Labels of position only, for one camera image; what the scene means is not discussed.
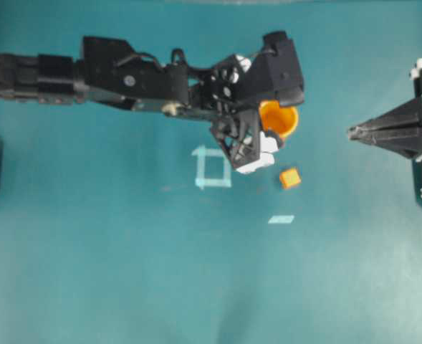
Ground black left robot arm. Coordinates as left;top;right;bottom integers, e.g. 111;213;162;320
0;31;304;174

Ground orange-yellow plastic cup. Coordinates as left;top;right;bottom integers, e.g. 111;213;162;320
259;100;299;140

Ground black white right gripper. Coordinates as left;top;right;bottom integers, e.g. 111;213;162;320
347;58;422;197

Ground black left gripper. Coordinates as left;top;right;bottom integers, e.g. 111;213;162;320
187;31;304;174

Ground pale tape strip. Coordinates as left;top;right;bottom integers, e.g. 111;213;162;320
268;215;294;224

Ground pale tape square outline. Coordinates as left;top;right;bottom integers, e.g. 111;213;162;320
191;145;232;190

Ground small orange block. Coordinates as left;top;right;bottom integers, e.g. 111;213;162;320
279;168;302;189

